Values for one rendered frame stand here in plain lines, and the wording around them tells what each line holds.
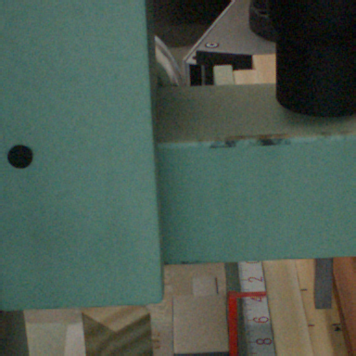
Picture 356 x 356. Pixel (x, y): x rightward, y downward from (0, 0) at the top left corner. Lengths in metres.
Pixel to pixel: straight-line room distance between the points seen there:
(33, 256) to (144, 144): 0.08
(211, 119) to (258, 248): 0.07
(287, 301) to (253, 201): 0.10
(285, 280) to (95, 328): 0.21
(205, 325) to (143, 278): 0.26
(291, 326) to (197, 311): 0.20
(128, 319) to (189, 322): 0.05
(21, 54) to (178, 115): 0.11
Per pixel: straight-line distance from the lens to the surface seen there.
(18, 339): 0.76
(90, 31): 0.51
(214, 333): 0.82
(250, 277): 0.68
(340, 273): 0.69
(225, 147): 0.57
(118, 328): 0.84
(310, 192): 0.59
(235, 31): 1.41
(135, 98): 0.52
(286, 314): 0.66
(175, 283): 2.45
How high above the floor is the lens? 1.32
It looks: 30 degrees down
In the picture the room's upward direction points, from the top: 2 degrees counter-clockwise
